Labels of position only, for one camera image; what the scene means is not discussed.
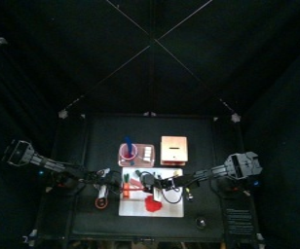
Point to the orange toy carrot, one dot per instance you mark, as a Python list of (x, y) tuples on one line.
[(125, 192)]

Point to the white toy knife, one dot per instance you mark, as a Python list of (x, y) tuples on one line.
[(157, 194)]

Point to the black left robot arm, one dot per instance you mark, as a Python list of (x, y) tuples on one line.
[(43, 162)]

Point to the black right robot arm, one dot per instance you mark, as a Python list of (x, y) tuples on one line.
[(226, 168)]

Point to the dark toy food piece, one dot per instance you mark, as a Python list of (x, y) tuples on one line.
[(137, 172)]

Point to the pink toy food piece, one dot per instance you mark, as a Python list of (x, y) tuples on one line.
[(135, 182)]

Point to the red toy food slice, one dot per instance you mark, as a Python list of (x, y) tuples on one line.
[(153, 205)]

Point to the white block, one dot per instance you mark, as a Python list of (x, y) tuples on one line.
[(146, 158), (147, 150)]

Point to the translucent pink cup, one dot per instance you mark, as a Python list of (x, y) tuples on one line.
[(127, 155)]

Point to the wooden box with slot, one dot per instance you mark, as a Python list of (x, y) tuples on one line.
[(174, 147)]

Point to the blue plastic tool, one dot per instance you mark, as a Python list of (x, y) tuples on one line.
[(127, 142)]

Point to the round metal knob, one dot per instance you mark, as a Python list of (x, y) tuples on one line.
[(201, 222)]

